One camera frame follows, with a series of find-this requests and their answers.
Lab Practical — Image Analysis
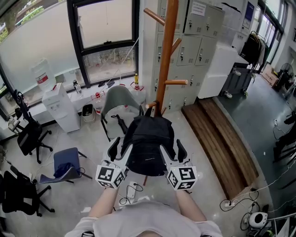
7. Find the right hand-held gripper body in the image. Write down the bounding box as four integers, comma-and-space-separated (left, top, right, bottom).
166, 159, 197, 192

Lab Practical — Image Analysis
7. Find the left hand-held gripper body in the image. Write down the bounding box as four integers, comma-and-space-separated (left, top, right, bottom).
95, 160, 127, 190

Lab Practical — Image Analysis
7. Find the black backpack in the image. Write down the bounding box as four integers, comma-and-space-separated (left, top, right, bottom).
120, 106, 177, 177

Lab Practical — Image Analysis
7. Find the wooden coat rack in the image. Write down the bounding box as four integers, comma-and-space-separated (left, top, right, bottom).
142, 0, 189, 187

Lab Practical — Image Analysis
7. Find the person's left forearm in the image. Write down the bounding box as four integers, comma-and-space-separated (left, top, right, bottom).
88, 187, 119, 218

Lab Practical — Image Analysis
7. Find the person's right forearm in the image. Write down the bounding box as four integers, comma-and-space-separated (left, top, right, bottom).
175, 189, 208, 222

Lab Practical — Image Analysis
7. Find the black folded umbrella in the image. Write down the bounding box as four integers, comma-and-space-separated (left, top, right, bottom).
111, 114, 129, 135

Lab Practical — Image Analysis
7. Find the wooden step platform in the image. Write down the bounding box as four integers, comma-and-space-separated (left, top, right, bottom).
181, 98, 259, 200

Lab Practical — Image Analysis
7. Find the blue-grey fabric chair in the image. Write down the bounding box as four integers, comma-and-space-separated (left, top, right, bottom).
38, 147, 93, 185

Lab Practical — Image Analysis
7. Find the small white trash bin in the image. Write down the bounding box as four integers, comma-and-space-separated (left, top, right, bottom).
82, 104, 96, 123

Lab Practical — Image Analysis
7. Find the empty clear water jug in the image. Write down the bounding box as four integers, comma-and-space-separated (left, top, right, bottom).
129, 81, 147, 105
91, 91, 106, 115

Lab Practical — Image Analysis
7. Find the grey shell chair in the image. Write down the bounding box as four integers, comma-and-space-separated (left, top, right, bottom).
100, 85, 145, 142

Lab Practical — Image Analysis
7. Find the person's white shirt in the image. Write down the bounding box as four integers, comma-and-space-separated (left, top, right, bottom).
64, 200, 223, 237

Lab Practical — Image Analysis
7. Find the white water dispenser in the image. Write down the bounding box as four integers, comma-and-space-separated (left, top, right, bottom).
41, 82, 81, 133

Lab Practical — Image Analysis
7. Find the white round device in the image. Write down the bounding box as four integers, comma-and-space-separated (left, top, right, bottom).
249, 212, 269, 229

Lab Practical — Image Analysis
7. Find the black office chair with headrest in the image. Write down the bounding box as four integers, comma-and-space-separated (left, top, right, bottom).
13, 91, 53, 164

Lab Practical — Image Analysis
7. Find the white cabinet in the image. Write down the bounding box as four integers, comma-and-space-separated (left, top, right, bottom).
197, 44, 239, 100

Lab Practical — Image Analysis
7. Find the black mesh office chair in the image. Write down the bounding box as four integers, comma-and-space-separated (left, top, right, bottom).
0, 165, 56, 218

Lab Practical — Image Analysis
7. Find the dark grey wheeled cart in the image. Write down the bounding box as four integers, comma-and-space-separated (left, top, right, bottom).
223, 62, 254, 97

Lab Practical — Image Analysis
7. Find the clear water dispenser bottle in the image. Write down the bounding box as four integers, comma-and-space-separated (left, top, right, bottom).
31, 58, 57, 92

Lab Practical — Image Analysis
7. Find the grey metal locker cabinet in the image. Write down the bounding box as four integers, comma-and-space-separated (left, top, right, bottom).
150, 0, 226, 114

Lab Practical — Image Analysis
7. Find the black framed window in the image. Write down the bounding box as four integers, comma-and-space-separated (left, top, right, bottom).
0, 0, 141, 112

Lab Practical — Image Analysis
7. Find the cardboard box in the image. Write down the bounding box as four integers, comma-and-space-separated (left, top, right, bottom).
262, 65, 281, 88

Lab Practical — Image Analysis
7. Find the black standing fan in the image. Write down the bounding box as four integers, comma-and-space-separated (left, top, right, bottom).
280, 62, 295, 94

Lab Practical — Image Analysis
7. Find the white paper notice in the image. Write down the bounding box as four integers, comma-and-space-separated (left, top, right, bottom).
191, 0, 207, 17

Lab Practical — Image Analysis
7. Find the long white cable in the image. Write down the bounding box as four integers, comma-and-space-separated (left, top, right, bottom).
231, 165, 296, 202

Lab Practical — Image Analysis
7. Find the clothes rail with garments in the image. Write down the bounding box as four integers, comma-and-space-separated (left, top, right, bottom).
240, 31, 270, 75

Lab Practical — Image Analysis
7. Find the blue and white wall poster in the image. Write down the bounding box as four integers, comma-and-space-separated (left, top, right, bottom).
241, 1, 255, 30

